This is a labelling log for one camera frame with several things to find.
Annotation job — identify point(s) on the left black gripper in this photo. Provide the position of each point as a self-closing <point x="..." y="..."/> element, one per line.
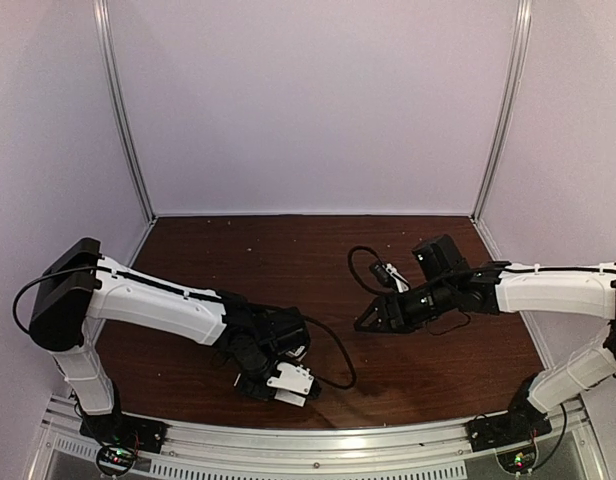
<point x="248" y="387"/>

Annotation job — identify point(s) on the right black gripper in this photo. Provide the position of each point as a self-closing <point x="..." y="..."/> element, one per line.
<point x="386" y="307"/>

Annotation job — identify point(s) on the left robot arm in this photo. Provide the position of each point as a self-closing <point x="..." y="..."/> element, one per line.
<point x="266" y="343"/>

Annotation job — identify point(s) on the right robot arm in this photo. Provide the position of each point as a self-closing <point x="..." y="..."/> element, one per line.
<point x="504" y="287"/>

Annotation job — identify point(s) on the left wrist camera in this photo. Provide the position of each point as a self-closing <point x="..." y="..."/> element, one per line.
<point x="293" y="384"/>

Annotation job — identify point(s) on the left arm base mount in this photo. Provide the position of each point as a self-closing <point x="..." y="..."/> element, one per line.
<point x="131" y="432"/>

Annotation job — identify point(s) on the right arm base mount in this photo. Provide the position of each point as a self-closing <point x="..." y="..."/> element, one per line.
<point x="501" y="430"/>

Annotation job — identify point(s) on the right aluminium frame post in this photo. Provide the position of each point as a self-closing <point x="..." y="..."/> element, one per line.
<point x="521" y="33"/>

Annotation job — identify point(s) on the aluminium frame post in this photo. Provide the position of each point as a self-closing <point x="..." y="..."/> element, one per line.
<point x="521" y="33"/>
<point x="102" y="19"/>

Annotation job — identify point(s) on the left aluminium frame post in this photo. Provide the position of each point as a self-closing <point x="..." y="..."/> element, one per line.
<point x="102" y="19"/>

